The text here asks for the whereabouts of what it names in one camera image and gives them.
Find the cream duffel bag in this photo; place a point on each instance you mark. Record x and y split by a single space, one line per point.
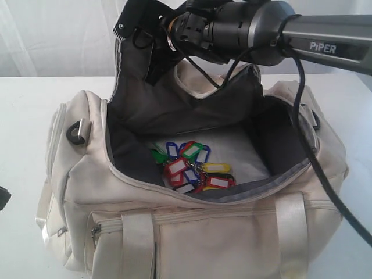
104 208

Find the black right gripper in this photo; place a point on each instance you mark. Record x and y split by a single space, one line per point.
176 34

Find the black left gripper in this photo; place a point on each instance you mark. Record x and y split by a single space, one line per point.
5 196

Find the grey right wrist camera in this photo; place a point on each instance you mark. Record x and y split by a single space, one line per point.
143 22

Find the white backdrop curtain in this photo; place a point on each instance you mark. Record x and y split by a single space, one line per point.
58 38

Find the colourful key tag bunch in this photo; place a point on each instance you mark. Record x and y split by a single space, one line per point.
186 169

